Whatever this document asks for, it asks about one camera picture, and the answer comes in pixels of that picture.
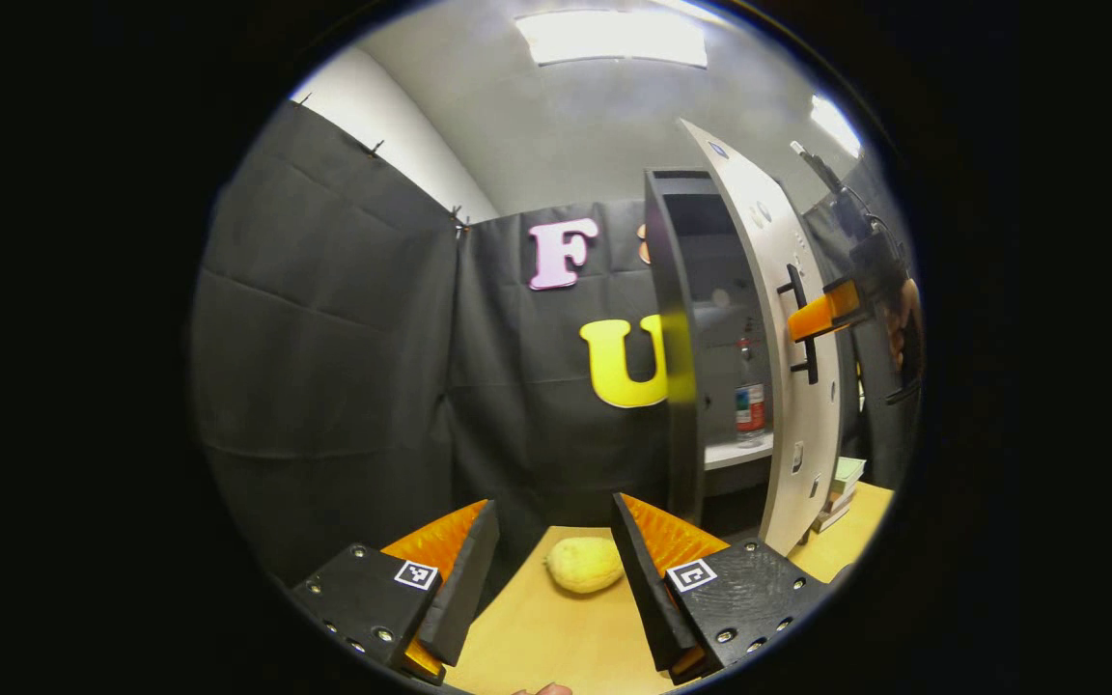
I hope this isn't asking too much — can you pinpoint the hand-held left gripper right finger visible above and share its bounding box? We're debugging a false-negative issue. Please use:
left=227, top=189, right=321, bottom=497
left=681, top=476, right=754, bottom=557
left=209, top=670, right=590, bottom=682
left=610, top=492, right=829, bottom=688

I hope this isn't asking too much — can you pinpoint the dark grey cabinet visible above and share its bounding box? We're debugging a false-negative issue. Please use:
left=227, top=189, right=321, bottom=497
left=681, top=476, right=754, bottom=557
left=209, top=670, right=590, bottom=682
left=644, top=168, right=781, bottom=542

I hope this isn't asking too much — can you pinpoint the yellow round sponge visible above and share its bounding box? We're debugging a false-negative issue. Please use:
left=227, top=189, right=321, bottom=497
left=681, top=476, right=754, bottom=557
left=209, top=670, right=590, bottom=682
left=544, top=537, right=626, bottom=596

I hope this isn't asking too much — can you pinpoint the large ceiling light panel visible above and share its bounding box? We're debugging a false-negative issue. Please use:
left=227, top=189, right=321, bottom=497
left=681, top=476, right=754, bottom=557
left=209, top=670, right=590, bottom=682
left=515, top=10, right=709, bottom=69

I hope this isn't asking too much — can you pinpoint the clear plastic bottle red label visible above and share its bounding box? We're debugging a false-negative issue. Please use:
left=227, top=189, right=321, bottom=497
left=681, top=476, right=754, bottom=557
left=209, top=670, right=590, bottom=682
left=735, top=319, right=768, bottom=448

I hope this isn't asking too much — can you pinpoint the small ceiling light panel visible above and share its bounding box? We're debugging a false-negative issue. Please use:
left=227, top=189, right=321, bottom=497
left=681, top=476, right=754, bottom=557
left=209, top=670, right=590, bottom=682
left=810, top=95, right=862, bottom=158

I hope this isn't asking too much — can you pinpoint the beige cabinet door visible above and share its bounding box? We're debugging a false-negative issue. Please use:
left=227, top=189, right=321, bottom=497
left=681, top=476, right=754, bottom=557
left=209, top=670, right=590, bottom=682
left=677, top=118, right=846, bottom=558

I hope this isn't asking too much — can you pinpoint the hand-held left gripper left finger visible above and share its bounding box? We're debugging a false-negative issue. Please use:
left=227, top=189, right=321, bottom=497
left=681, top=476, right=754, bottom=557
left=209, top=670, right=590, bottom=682
left=288, top=498, right=501, bottom=688

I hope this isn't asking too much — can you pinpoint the black door handle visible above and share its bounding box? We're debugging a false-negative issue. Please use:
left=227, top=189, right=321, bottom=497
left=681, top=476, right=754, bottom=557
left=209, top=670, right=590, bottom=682
left=775, top=263, right=820, bottom=386

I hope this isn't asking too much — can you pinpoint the stack of books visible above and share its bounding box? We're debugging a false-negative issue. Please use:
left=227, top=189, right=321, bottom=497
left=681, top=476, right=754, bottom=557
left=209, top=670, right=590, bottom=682
left=812, top=456, right=868, bottom=535

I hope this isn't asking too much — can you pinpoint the black backdrop cloth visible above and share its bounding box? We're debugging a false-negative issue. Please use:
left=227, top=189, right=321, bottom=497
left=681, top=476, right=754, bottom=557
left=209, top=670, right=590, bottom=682
left=191, top=97, right=919, bottom=585

